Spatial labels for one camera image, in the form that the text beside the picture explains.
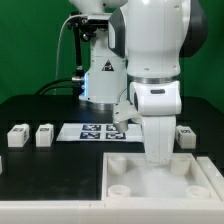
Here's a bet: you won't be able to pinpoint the white sheet with tags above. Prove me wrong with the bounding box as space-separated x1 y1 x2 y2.
57 123 142 142

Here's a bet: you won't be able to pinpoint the white fence bar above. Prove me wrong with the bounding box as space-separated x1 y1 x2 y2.
0 200 224 224
197 157 224 201

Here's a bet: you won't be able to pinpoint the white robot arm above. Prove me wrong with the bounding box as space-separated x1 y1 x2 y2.
69 0 208 164

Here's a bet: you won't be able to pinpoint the white square table top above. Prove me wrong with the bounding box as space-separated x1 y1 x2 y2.
101 153 224 201

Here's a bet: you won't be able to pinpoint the black camera on stand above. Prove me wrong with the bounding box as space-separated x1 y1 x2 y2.
67 13 111 42

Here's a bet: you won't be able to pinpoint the black base cables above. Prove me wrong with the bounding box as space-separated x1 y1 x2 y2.
35 77 84 96

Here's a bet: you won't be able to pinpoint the black camera stand pole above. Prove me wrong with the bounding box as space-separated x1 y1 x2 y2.
73 27 84 84

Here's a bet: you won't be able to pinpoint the white right fence bar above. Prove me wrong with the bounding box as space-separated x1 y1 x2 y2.
197 157 224 201

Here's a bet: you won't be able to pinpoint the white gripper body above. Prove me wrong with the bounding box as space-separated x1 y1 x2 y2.
130 81 182 165

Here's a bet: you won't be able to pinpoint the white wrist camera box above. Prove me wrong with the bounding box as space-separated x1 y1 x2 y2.
112 100 139 133

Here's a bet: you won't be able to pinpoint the white front fence bar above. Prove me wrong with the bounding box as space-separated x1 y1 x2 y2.
0 200 224 224

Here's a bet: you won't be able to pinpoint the grey camera cable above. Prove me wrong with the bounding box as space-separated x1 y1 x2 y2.
53 13 88 96

